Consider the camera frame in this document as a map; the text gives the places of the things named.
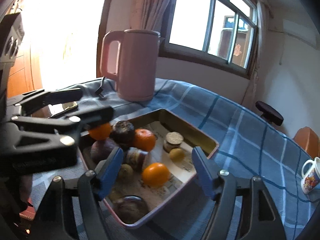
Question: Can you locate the small round orange kumquat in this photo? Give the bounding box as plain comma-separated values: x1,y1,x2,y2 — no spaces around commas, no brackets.
88,123,112,141

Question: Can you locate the dark water chestnut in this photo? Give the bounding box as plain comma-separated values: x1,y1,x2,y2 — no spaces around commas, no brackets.
113,195,149,224
110,120,135,151

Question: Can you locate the purple passion fruit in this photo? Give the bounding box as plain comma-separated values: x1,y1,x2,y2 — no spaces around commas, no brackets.
90,138,119,164

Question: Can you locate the large orange tangerine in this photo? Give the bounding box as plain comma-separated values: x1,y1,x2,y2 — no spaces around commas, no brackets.
133,128,156,152

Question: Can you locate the brown longan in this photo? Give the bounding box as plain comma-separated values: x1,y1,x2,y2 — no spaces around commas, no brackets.
169,148,185,162
118,164,134,182

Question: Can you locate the cut water chestnut piece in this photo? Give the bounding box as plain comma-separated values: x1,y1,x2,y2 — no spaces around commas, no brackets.
163,132,184,153

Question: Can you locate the oval orange kumquat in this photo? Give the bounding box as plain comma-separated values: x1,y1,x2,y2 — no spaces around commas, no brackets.
141,163,170,187

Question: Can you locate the blue plaid tablecloth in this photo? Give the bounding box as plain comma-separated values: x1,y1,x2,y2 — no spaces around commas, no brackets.
30,77,318,240

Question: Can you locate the pink electric kettle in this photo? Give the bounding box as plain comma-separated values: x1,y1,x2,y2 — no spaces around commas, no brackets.
100,29,161,102

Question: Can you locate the pink metal tin box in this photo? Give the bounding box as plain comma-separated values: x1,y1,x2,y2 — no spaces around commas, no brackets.
79,109,219,229

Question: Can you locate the brown leather chair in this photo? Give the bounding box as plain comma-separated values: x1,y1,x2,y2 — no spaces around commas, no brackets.
293,126,319,158

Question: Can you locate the dark round stool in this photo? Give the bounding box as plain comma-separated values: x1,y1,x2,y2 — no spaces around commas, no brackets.
255,101,284,126

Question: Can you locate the pink right curtain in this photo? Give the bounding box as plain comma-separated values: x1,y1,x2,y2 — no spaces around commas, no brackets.
241,0,274,109

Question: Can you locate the pink curtain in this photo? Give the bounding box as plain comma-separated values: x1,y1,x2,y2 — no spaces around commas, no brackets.
130,0,170,30
241,0,274,109

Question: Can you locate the pink left curtain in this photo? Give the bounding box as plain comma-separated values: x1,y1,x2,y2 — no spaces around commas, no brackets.
130,0,170,30

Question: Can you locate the white air conditioner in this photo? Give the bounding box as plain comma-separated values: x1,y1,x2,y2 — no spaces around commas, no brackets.
283,20,317,48

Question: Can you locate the black kettle power cable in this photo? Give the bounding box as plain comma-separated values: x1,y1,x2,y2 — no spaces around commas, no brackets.
94,76,107,100

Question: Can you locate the window with brown frame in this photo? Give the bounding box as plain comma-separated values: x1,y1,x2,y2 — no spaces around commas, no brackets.
160,0,258,77

